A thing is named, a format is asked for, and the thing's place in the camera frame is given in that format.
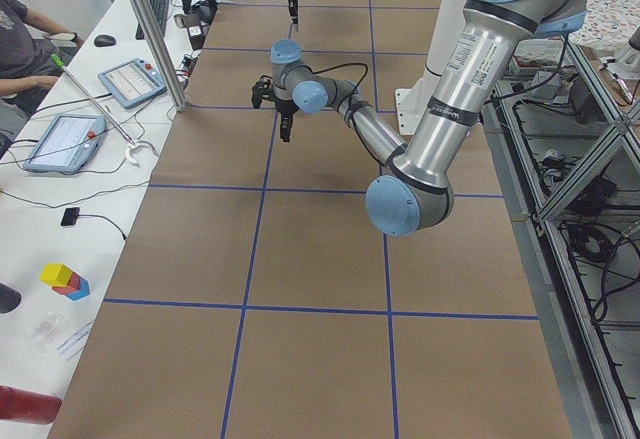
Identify long metal grabber tool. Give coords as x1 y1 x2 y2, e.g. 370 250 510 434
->
51 54 159 166

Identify black computer mouse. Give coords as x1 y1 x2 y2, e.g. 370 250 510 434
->
93 34 117 48

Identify blue teach pendant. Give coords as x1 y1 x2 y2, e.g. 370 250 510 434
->
22 114 107 174
97 58 167 109

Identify seated person in grey shirt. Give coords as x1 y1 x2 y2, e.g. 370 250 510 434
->
1 0 84 149

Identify black keyboard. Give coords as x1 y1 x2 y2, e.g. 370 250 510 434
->
147 0 170 38

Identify clear plastic bag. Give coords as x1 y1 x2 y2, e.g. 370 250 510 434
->
24 310 69 357

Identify aluminium frame rack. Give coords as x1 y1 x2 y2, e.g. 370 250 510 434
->
483 41 639 438

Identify red cylinder object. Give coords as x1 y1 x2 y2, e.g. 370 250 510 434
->
1 385 62 425

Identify white metal camera stand base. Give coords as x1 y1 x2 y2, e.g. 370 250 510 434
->
395 0 467 136

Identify small black box with cable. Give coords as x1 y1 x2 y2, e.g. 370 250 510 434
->
60 207 80 227

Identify aluminium profile post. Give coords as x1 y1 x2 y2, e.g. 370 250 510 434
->
130 0 186 112

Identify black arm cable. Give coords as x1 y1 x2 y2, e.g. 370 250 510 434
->
304 61 391 160

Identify coloured toy blocks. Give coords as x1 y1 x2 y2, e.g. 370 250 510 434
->
40 263 90 301

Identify lower blue teach pendant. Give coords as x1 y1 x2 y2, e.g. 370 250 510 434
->
22 114 107 174

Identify upper blue teach pendant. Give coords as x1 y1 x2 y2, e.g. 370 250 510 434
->
97 58 167 109

